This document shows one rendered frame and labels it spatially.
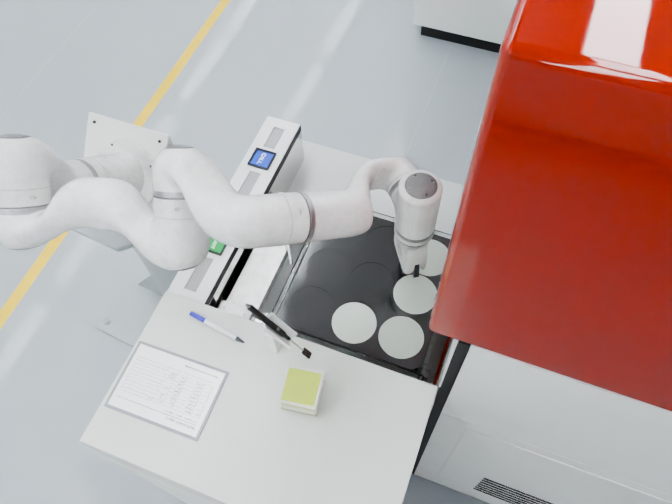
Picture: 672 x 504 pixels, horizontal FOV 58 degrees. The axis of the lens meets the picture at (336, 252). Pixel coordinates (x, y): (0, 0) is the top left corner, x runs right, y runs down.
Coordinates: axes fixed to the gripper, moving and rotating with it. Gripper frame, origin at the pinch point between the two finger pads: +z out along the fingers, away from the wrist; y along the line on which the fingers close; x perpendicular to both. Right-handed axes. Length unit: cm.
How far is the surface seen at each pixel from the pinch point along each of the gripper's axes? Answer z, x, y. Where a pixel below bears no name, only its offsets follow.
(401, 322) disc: 2.1, -4.9, 12.5
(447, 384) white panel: -8.9, -1.6, 31.4
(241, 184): -4.1, -34.6, -29.2
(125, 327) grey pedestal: 90, -93, -45
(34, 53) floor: 92, -134, -211
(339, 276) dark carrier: 2.1, -16.0, -2.1
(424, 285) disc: 1.9, 2.6, 4.7
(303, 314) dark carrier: 2.1, -26.1, 5.6
